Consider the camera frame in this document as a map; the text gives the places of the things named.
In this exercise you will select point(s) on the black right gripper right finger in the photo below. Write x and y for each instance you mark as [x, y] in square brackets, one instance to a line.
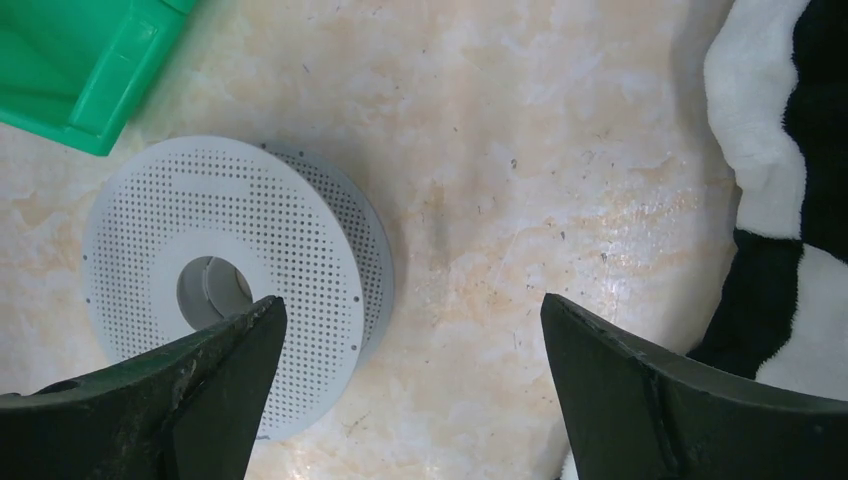
[635, 410]

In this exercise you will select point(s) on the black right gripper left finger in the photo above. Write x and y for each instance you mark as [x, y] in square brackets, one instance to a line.
[190, 409]

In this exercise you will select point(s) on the white perforated cable spool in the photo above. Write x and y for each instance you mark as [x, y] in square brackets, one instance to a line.
[193, 230]

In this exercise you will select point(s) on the green plastic divided bin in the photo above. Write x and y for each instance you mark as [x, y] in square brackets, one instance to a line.
[74, 72]

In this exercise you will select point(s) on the black white checkered pillow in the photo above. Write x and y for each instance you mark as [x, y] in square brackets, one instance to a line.
[776, 87]

